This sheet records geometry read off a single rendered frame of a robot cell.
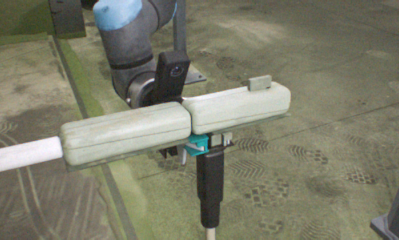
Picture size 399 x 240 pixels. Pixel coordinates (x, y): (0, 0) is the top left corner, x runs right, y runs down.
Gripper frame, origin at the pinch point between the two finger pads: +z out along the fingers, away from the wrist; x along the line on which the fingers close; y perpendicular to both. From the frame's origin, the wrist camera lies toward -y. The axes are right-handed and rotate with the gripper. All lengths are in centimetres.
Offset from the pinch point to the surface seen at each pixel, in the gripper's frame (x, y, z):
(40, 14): 5, 8, -200
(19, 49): 20, 24, -185
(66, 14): -9, 9, -200
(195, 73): -57, 31, -119
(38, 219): 25, 42, -50
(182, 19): -48, 4, -115
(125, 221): 4, 42, -39
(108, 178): 4, 40, -58
